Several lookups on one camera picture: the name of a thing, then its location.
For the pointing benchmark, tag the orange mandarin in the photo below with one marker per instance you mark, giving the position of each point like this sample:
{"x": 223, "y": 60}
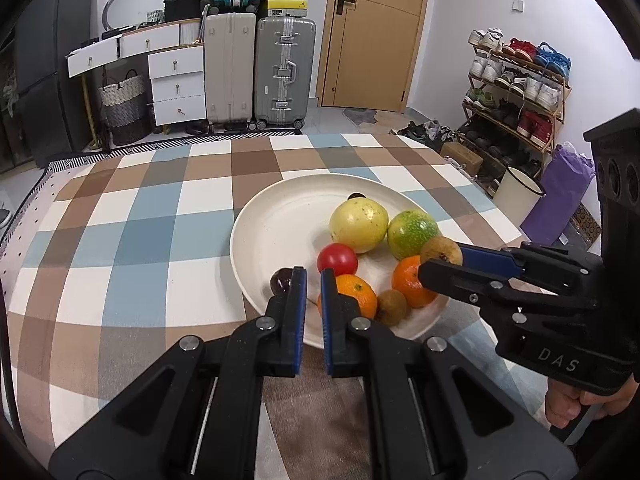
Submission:
{"x": 407, "y": 282}
{"x": 357, "y": 297}

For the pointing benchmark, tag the wooden shoe rack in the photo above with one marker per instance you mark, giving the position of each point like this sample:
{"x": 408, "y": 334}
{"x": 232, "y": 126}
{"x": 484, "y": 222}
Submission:
{"x": 520, "y": 95}

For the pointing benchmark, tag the black refrigerator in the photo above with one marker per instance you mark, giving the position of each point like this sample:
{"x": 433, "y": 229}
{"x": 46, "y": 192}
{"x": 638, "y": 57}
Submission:
{"x": 50, "y": 60}

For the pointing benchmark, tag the small cardboard box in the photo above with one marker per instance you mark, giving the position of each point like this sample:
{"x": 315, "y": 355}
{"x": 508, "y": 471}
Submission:
{"x": 462, "y": 157}

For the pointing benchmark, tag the white round plate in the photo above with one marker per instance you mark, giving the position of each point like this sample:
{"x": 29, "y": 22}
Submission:
{"x": 280, "y": 225}

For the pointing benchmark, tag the person's right hand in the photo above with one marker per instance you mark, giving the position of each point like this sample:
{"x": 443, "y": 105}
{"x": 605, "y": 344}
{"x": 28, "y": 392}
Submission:
{"x": 562, "y": 402}

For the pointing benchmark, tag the yellow round guava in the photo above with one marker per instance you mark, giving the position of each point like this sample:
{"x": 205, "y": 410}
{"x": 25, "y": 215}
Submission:
{"x": 358, "y": 224}

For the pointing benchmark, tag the beige suitcase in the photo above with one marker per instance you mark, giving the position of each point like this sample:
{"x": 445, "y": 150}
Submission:
{"x": 229, "y": 70}

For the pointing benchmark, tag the white drawer cabinet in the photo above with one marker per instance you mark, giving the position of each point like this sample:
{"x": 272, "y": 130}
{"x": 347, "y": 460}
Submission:
{"x": 175, "y": 90}

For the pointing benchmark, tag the dark red cherry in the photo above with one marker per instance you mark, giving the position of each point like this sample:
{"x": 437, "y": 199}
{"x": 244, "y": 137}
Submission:
{"x": 280, "y": 280}
{"x": 356, "y": 195}

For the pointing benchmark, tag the purple bag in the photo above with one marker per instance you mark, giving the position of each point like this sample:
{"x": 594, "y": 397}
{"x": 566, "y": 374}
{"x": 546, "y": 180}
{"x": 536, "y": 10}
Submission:
{"x": 562, "y": 195}

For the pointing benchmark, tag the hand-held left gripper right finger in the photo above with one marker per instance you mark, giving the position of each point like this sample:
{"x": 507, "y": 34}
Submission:
{"x": 327, "y": 315}

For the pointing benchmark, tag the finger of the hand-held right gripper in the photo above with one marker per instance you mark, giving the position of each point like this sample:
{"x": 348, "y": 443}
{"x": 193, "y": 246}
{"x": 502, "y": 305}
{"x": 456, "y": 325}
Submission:
{"x": 450, "y": 277}
{"x": 485, "y": 259}

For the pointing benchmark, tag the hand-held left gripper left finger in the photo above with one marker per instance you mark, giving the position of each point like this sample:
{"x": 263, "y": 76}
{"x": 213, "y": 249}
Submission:
{"x": 300, "y": 315}

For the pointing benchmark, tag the red cherry tomato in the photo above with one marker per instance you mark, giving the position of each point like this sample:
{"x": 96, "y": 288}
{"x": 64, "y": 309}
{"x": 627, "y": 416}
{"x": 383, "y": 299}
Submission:
{"x": 337, "y": 258}

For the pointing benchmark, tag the white light switch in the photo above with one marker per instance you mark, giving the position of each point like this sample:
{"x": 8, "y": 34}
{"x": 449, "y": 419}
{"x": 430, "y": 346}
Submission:
{"x": 517, "y": 6}

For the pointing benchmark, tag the grey aluminium suitcase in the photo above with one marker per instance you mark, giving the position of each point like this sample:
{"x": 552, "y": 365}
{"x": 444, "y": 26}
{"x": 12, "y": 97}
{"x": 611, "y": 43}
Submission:
{"x": 285, "y": 75}

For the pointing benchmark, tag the shoes on floor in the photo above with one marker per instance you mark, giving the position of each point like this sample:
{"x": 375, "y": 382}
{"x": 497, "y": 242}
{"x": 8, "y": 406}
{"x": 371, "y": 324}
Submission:
{"x": 425, "y": 132}

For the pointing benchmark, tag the woven laundry basket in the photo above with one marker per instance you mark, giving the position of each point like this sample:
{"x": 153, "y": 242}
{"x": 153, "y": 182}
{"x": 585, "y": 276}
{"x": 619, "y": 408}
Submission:
{"x": 122, "y": 107}

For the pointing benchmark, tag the white cylinder appliance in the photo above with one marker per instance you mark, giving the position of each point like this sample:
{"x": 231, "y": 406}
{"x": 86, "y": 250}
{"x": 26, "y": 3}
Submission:
{"x": 190, "y": 31}

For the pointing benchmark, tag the grey floor mat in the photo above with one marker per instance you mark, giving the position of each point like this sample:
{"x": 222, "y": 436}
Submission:
{"x": 359, "y": 116}

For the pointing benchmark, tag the wooden door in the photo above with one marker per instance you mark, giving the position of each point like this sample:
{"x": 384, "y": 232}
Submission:
{"x": 375, "y": 35}

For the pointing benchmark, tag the green yellow guava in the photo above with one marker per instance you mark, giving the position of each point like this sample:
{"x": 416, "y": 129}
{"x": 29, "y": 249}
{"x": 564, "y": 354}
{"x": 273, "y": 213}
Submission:
{"x": 412, "y": 234}

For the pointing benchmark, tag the brown round kiwi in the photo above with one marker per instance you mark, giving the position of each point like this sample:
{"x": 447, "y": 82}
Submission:
{"x": 392, "y": 306}
{"x": 440, "y": 249}

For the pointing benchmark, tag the white bin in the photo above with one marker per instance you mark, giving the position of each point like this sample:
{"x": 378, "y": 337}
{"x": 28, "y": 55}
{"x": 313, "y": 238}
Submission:
{"x": 520, "y": 195}

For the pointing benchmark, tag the yellow black box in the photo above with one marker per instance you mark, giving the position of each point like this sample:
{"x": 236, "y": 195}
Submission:
{"x": 283, "y": 8}

